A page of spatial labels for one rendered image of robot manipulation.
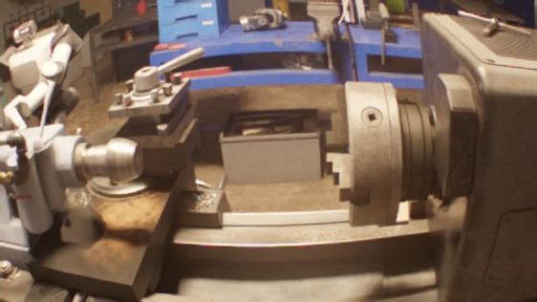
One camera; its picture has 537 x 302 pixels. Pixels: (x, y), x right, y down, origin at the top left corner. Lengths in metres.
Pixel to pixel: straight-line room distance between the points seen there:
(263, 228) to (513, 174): 0.72
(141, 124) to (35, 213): 0.39
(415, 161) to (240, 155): 2.24
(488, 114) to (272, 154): 2.44
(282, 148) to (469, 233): 2.32
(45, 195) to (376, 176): 0.66
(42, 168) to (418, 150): 0.73
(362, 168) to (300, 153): 2.20
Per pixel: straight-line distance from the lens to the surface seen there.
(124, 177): 0.98
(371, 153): 0.79
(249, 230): 1.21
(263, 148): 2.99
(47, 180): 1.03
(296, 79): 2.70
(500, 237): 0.79
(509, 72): 0.69
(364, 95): 0.84
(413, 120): 0.86
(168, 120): 1.14
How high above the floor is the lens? 1.50
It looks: 27 degrees down
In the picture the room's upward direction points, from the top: 6 degrees counter-clockwise
